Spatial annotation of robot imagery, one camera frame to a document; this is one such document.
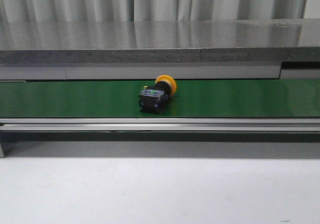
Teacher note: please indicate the yellow mushroom push button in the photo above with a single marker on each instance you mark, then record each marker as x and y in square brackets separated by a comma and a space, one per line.
[152, 99]

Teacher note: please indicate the green conveyor belt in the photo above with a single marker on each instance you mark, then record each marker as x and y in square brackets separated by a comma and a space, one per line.
[193, 98]

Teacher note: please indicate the grey granite slab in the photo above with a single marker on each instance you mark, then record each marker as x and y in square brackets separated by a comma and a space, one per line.
[160, 41]

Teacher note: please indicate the grey conveyor back guard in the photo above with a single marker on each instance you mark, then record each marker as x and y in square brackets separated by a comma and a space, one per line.
[192, 70]

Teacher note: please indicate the grey pleated curtain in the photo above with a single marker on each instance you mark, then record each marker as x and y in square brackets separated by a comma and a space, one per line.
[148, 10]

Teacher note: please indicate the aluminium conveyor front rail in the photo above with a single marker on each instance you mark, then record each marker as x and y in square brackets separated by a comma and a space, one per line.
[161, 124]

